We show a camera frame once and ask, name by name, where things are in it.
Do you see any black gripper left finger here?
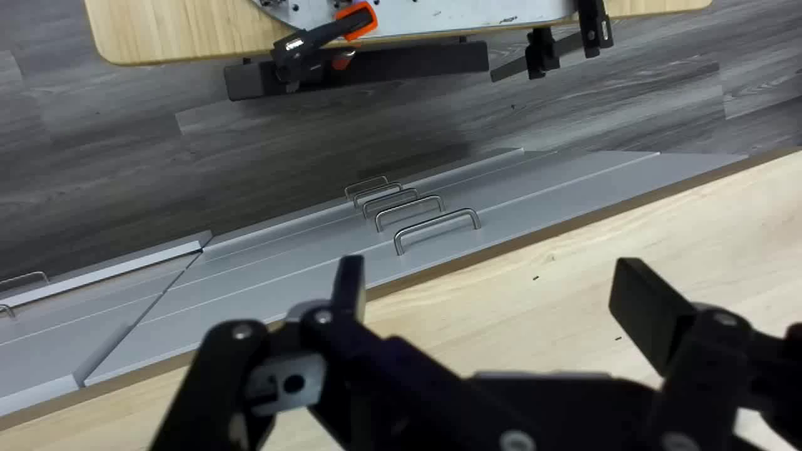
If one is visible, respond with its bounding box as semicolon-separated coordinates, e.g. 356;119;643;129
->
148;253;471;451

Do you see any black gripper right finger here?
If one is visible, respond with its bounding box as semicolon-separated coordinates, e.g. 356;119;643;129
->
609;258;802;451

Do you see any orange black clamp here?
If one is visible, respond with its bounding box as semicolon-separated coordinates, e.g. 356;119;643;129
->
270;4;379;93

